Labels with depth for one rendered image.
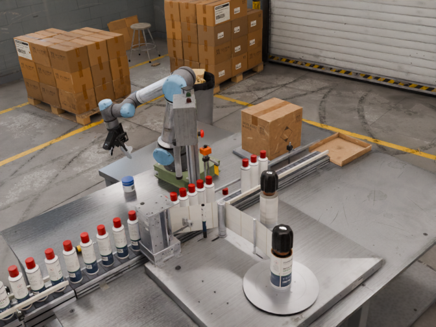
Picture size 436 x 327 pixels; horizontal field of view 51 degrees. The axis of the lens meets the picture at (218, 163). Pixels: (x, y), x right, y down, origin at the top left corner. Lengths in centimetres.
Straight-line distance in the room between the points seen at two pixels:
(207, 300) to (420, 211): 123
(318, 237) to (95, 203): 122
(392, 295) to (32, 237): 202
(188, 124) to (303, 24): 499
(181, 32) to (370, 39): 247
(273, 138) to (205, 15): 336
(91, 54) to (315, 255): 407
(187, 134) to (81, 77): 355
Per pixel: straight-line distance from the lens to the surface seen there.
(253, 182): 246
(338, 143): 310
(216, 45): 596
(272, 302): 187
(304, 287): 194
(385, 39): 639
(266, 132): 274
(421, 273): 314
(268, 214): 216
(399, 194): 267
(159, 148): 246
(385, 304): 289
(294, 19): 697
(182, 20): 620
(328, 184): 267
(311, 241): 217
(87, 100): 561
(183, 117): 203
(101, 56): 565
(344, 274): 203
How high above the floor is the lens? 226
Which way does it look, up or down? 30 degrees down
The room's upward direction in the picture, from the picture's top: 3 degrees counter-clockwise
